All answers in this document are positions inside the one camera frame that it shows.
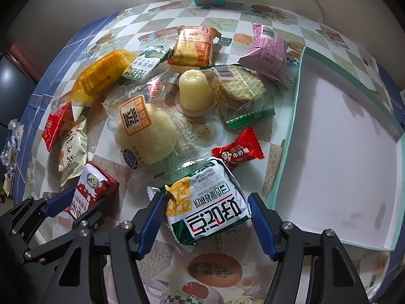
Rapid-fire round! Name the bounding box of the red white milk snack packet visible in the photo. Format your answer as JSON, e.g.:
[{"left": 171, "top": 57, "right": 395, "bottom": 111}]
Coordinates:
[{"left": 65, "top": 161, "right": 119, "bottom": 220}]

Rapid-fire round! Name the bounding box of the cream beige snack packet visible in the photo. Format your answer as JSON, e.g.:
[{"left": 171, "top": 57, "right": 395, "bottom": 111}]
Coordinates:
[{"left": 58, "top": 116, "right": 88, "bottom": 187}]

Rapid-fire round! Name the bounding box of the green white cracker packet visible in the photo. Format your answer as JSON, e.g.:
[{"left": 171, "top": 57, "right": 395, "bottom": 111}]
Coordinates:
[{"left": 159, "top": 157, "right": 251, "bottom": 246}]

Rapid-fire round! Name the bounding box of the clear steamed bun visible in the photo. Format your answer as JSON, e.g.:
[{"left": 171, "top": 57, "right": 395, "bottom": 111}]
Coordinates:
[{"left": 103, "top": 69, "right": 207, "bottom": 176}]

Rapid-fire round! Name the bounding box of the yellow orange snack packet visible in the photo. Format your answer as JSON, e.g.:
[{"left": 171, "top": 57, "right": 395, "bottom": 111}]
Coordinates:
[{"left": 68, "top": 49, "right": 137, "bottom": 104}]

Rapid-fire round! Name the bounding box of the red milk candy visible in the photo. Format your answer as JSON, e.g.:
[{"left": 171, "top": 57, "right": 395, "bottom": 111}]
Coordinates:
[{"left": 211, "top": 127, "right": 264, "bottom": 171}]

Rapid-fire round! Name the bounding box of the yellow jelly cup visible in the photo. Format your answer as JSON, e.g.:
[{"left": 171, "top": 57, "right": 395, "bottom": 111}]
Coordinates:
[{"left": 175, "top": 69, "right": 217, "bottom": 117}]

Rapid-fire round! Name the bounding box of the small green white packet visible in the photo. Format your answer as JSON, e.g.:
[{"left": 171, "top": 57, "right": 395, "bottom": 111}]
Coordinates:
[{"left": 122, "top": 46, "right": 173, "bottom": 80}]

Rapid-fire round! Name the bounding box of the clear green rice cracker pack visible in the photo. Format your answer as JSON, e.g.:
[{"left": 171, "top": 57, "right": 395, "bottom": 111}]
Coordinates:
[{"left": 202, "top": 65, "right": 277, "bottom": 130}]

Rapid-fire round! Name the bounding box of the orange cake packet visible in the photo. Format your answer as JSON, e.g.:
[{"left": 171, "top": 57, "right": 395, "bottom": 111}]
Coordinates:
[{"left": 168, "top": 25, "right": 222, "bottom": 67}]

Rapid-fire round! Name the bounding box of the pink snack packet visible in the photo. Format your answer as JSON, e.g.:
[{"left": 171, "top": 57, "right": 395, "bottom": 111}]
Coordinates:
[{"left": 238, "top": 23, "right": 287, "bottom": 85}]

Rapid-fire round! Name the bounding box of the crumpled wrappers pile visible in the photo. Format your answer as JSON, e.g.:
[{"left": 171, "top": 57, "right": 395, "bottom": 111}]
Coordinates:
[{"left": 1, "top": 119, "right": 24, "bottom": 180}]

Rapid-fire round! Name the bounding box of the checkered patterned tablecloth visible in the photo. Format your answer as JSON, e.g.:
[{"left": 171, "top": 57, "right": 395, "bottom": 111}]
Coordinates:
[{"left": 12, "top": 0, "right": 404, "bottom": 303}]

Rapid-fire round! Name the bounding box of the teal white cardboard box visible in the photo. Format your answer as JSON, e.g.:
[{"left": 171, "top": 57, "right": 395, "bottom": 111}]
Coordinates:
[{"left": 266, "top": 47, "right": 404, "bottom": 251}]

